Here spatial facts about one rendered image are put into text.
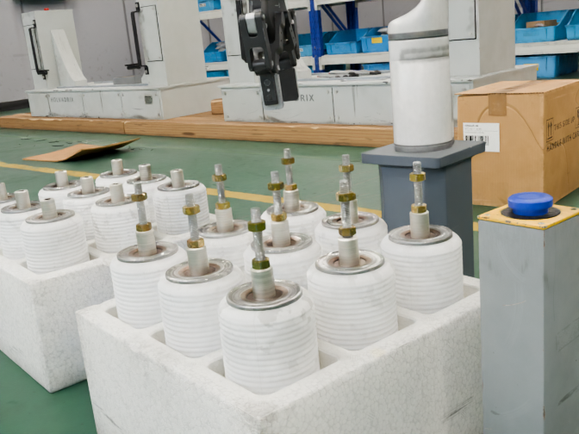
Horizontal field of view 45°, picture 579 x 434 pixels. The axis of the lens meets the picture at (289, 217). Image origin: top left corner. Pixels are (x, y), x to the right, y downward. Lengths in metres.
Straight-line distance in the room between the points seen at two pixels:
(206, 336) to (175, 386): 0.06
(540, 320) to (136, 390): 0.45
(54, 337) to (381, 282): 0.57
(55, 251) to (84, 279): 0.06
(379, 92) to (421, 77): 1.90
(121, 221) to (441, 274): 0.57
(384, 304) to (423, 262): 0.09
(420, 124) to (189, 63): 3.21
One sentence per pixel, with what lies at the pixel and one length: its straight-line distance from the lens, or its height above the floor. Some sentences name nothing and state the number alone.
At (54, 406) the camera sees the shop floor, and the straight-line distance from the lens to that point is 1.12.
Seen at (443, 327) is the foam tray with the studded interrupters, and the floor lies 0.18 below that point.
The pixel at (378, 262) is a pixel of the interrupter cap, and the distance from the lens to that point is 0.75.
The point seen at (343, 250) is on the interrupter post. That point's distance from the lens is 0.75.
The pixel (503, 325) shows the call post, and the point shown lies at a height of 0.21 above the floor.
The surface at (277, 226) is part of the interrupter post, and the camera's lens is 0.83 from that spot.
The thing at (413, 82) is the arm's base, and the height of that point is 0.41.
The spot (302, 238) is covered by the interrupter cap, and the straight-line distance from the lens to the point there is 0.86.
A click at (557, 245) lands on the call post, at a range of 0.67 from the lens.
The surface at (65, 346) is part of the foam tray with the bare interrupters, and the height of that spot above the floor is 0.07.
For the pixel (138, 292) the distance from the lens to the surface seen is 0.85.
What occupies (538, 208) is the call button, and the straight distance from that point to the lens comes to 0.68.
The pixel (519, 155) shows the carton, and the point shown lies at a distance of 1.88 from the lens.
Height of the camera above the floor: 0.50
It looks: 15 degrees down
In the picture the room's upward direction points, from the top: 6 degrees counter-clockwise
